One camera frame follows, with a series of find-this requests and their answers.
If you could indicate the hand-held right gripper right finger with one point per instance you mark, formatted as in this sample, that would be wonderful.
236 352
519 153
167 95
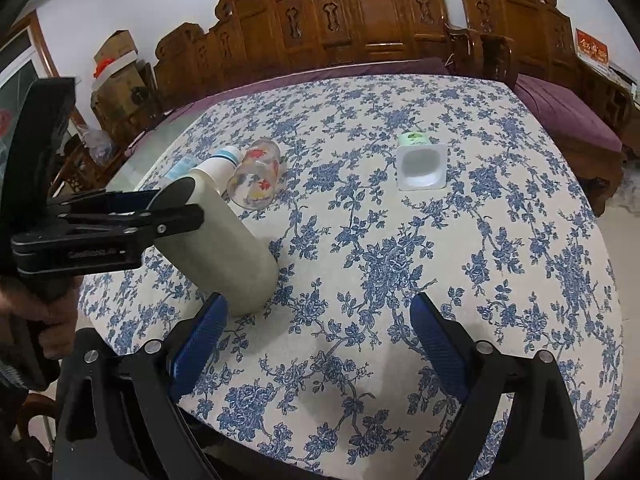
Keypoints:
440 345

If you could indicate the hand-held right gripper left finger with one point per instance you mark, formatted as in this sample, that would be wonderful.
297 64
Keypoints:
200 345

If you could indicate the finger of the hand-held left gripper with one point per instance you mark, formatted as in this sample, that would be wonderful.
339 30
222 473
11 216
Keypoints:
135 200
150 227

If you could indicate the flower print glass cup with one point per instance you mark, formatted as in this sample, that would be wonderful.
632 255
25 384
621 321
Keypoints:
252 175

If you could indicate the white square plastic cup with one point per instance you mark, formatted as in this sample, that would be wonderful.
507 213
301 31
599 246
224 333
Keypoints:
422 165

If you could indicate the person's left hand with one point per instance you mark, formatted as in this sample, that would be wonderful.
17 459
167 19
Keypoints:
57 332

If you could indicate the wooden chair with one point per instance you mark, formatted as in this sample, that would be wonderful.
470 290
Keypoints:
85 170

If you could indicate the light blue plastic packet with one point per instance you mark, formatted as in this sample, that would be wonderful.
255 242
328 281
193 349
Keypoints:
179 167

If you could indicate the clear plastic bag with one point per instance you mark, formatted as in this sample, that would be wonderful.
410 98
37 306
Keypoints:
97 146

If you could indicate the cream plastic bottle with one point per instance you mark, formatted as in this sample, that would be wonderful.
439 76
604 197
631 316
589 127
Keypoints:
220 240

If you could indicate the large cardboard box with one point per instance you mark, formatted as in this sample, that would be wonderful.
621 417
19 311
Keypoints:
122 97

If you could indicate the blue floral tablecloth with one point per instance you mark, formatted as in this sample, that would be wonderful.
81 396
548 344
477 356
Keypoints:
350 260

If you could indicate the small cardboard box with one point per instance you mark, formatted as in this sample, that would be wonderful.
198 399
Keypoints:
116 52

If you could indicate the purple bench cushion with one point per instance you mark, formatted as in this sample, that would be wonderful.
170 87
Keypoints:
350 70

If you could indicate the purple armchair cushion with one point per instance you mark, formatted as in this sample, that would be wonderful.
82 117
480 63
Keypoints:
565 115

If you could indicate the carved wooden bench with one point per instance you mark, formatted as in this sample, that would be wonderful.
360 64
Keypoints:
350 20

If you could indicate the wooden side cabinet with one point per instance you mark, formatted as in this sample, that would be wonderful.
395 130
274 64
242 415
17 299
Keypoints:
617 105

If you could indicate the carved wooden armchair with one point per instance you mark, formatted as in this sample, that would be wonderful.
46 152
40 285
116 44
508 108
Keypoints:
525 25

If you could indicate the red sign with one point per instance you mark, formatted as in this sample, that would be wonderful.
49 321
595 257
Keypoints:
592 46

